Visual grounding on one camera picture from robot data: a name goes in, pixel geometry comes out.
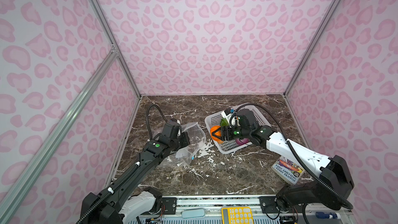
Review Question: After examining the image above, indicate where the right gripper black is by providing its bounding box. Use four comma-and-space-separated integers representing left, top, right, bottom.
211, 125, 251, 141

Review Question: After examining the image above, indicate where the orange pumpkin toy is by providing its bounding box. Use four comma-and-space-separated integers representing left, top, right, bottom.
210, 128, 222, 140

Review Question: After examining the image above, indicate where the clear zip top bag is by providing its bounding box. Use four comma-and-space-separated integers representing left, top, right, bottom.
159, 122, 206, 168

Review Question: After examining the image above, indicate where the purple onion toy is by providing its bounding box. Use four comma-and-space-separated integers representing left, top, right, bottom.
235, 139, 249, 146

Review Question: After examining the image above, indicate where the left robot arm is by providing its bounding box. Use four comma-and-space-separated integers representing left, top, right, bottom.
78, 119, 190, 224

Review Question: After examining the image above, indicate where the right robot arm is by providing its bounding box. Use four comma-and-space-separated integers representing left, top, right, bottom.
205, 104, 354, 212

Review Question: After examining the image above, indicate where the green lettuce toy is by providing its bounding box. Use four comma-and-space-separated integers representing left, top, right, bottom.
220, 118, 229, 127

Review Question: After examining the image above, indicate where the white plastic basket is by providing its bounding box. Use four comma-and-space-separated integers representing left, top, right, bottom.
205, 103, 276, 154

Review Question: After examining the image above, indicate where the colourful paperback book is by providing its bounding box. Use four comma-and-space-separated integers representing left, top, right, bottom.
271, 156, 305, 185

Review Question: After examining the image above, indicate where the light blue flat case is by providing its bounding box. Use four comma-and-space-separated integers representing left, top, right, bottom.
181, 208, 206, 219

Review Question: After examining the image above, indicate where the yellow calculator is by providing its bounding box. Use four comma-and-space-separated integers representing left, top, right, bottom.
221, 207, 254, 224

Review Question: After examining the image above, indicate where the blue white marker pen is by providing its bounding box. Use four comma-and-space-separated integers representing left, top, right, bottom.
315, 212, 341, 219

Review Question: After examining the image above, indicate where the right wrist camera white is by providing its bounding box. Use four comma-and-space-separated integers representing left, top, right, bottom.
221, 108, 238, 127

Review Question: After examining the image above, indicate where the aluminium frame rail base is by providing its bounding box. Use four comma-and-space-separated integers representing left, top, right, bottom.
153, 195, 357, 224

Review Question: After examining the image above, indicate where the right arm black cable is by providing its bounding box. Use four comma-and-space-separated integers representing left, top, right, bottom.
229, 102, 354, 209

